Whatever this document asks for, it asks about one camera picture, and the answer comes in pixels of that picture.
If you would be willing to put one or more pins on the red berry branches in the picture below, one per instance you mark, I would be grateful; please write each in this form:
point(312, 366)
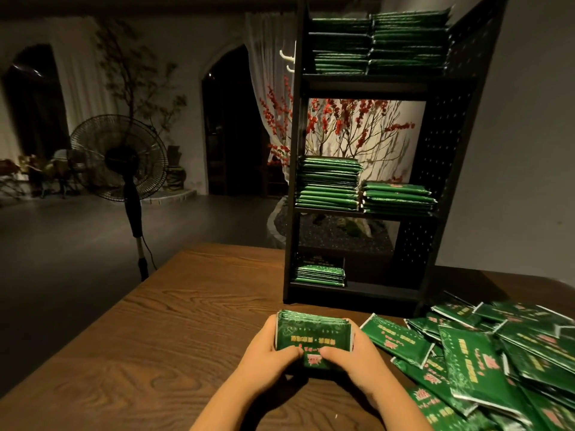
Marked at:
point(359, 125)

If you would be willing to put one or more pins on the black standing fan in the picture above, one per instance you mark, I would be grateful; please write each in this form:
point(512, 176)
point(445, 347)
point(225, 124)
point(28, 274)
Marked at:
point(121, 157)

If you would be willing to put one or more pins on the person's left hand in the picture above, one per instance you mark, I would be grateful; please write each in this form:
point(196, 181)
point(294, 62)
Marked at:
point(265, 359)

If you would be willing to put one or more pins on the black metal shelf rack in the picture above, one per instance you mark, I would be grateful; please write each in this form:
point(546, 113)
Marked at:
point(449, 148)

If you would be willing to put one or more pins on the bare branched tree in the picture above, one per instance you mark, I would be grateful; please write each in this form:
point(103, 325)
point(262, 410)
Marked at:
point(135, 76)

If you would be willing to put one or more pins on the bundle of green packets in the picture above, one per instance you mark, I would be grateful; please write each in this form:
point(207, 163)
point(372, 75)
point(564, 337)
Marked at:
point(313, 332)

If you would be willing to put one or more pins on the white curtain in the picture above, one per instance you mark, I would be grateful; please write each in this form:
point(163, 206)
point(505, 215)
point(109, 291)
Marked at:
point(265, 58)
point(81, 76)

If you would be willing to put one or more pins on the person's right hand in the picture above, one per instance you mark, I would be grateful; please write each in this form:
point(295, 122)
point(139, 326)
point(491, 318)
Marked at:
point(364, 363)

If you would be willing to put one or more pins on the pile of green packets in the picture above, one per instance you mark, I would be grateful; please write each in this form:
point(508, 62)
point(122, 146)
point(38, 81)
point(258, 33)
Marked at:
point(503, 354)

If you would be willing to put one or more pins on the white hook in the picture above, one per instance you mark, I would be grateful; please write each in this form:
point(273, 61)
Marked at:
point(287, 56)

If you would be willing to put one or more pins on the dark vase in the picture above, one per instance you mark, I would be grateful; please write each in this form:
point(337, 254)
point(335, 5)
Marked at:
point(176, 170)

